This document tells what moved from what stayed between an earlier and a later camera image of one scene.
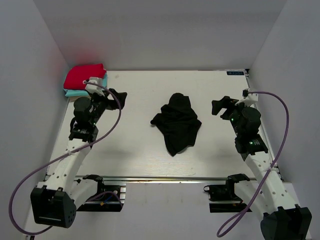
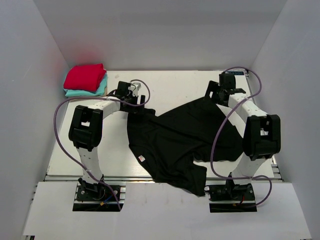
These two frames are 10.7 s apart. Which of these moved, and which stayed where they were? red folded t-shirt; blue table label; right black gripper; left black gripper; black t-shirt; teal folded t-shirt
Moved: black t-shirt; right black gripper; left black gripper
Stayed: teal folded t-shirt; blue table label; red folded t-shirt
